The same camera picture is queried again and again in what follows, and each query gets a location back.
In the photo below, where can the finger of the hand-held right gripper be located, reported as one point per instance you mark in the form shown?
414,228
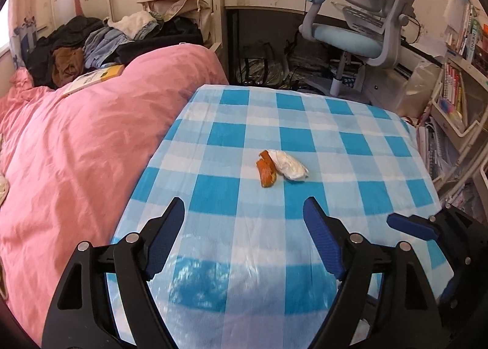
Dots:
450,290
408,224

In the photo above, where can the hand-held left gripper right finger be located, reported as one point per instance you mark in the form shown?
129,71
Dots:
324,238

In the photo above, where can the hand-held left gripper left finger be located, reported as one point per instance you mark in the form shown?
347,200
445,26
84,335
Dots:
164,238

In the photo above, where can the small white tissue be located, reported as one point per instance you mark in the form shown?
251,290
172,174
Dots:
289,168

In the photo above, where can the orange peel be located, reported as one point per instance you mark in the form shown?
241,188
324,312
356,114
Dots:
264,155
267,175

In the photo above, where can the stack of notebooks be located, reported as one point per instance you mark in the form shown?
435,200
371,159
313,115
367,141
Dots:
434,150

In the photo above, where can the blue checked tablecloth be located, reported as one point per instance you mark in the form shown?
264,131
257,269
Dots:
247,257

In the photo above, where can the white bookshelf rack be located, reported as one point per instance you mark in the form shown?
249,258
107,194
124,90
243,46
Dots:
457,131

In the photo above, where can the pink blanket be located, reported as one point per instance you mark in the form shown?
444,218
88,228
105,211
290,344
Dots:
76,162

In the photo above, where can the clear plastic bag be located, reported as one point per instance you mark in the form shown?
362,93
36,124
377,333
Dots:
419,86

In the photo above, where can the row of books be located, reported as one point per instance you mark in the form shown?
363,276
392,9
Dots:
451,89

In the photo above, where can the cream cloth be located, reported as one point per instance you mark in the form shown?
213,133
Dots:
3,189

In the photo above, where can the yellow book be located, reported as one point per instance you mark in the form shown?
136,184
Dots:
91,78

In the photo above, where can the dark striped bags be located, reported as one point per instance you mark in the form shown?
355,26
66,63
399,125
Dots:
259,66

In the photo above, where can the black garment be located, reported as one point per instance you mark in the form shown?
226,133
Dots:
160,44

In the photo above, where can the blue grey office chair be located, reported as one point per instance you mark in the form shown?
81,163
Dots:
343,36

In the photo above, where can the brown garment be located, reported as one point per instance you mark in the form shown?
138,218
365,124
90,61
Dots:
66,63

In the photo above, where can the blue striped cloth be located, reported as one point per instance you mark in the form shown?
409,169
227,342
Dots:
103,44

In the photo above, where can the white cloth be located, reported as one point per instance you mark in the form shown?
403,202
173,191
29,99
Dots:
131,23

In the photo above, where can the black clothes pile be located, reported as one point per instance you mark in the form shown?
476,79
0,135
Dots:
72,30

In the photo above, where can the blue printed cloth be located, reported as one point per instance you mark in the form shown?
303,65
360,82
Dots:
26,40

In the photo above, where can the window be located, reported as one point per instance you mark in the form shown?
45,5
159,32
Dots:
4,36

